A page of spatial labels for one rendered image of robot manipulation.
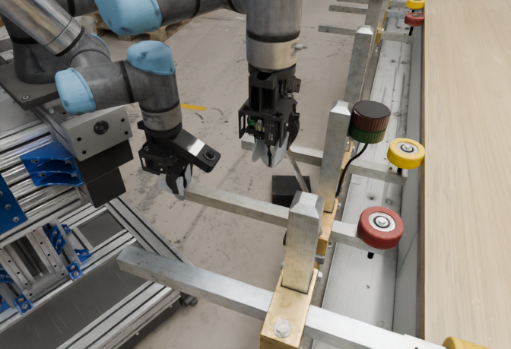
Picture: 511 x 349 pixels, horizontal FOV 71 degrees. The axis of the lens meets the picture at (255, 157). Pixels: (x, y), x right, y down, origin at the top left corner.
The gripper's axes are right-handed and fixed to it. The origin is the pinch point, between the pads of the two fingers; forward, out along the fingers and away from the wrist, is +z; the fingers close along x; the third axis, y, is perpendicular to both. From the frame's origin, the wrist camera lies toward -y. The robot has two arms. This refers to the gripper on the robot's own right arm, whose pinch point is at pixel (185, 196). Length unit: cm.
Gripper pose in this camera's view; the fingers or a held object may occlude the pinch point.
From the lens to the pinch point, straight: 85.1
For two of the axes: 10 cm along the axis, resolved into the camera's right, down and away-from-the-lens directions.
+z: 0.0, 7.7, 6.3
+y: -9.4, -2.2, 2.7
